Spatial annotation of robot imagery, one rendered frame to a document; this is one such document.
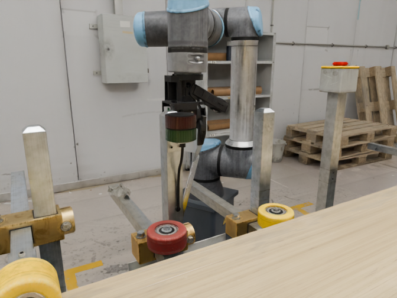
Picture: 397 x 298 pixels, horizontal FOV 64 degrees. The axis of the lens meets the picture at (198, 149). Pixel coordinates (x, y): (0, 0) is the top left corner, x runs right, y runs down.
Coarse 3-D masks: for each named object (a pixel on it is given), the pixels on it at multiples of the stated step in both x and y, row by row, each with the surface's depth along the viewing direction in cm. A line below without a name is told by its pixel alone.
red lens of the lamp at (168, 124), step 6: (168, 120) 59; (174, 120) 58; (180, 120) 58; (186, 120) 58; (192, 120) 59; (168, 126) 59; (174, 126) 58; (180, 126) 58; (186, 126) 58; (192, 126) 59
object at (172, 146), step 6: (168, 114) 60; (174, 114) 60; (180, 114) 60; (186, 114) 60; (192, 114) 60; (168, 144) 64; (174, 144) 64; (180, 144) 61; (168, 150) 64; (174, 150) 65; (180, 150) 65; (180, 162) 63; (180, 168) 64
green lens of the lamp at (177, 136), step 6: (168, 132) 59; (174, 132) 59; (180, 132) 58; (186, 132) 59; (192, 132) 59; (168, 138) 60; (174, 138) 59; (180, 138) 59; (186, 138) 59; (192, 138) 60
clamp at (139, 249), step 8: (184, 224) 73; (136, 232) 69; (192, 232) 72; (136, 240) 66; (144, 240) 66; (192, 240) 71; (136, 248) 66; (144, 248) 66; (184, 248) 71; (136, 256) 67; (144, 256) 66; (152, 256) 67
